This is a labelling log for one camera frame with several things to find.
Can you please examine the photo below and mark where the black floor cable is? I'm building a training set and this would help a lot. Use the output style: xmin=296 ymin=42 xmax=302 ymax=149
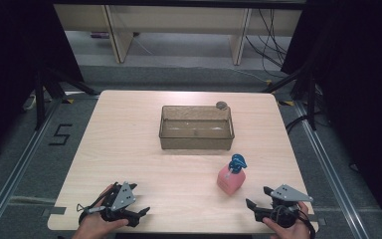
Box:
xmin=284 ymin=112 xmax=326 ymax=134

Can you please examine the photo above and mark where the black wrist strap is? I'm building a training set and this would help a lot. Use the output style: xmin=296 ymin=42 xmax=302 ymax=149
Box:
xmin=76 ymin=189 xmax=114 ymax=227

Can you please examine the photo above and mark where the bundle of black cables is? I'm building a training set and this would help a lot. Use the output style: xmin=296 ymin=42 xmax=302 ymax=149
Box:
xmin=244 ymin=8 xmax=288 ymax=80

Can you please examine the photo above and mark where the black metal stand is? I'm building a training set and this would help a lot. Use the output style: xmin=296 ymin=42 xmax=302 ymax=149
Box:
xmin=34 ymin=65 xmax=101 ymax=131
xmin=262 ymin=62 xmax=318 ymax=132

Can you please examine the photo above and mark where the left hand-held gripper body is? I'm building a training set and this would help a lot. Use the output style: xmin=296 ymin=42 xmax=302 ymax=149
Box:
xmin=100 ymin=181 xmax=140 ymax=229

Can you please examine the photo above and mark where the dark curtain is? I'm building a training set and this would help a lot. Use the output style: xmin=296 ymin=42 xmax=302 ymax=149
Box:
xmin=0 ymin=0 xmax=85 ymax=167
xmin=280 ymin=0 xmax=382 ymax=233

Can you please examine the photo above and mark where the white floor cable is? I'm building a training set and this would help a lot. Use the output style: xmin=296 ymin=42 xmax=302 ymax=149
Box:
xmin=225 ymin=66 xmax=271 ymax=84

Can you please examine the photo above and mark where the aluminium floor rail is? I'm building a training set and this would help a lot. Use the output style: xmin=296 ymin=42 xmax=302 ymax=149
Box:
xmin=0 ymin=97 xmax=65 ymax=239
xmin=292 ymin=101 xmax=372 ymax=239

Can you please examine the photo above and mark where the pink soap bottle blue pump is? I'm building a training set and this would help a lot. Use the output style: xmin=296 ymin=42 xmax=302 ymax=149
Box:
xmin=216 ymin=152 xmax=249 ymax=196

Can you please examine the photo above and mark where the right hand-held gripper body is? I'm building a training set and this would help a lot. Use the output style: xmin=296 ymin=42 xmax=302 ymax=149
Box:
xmin=254 ymin=183 xmax=314 ymax=230

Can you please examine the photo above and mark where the person's left hand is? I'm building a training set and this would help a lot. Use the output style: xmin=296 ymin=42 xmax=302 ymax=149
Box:
xmin=72 ymin=183 xmax=130 ymax=239

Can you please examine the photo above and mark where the person's right hand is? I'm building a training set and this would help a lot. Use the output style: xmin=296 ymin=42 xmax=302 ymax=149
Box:
xmin=262 ymin=200 xmax=313 ymax=239

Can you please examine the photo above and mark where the grey tape strip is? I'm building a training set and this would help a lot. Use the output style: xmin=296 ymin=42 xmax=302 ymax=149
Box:
xmin=41 ymin=205 xmax=68 ymax=217

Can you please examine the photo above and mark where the clear brown plastic bin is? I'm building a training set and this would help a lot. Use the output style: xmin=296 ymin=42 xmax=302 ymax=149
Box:
xmin=158 ymin=105 xmax=236 ymax=151

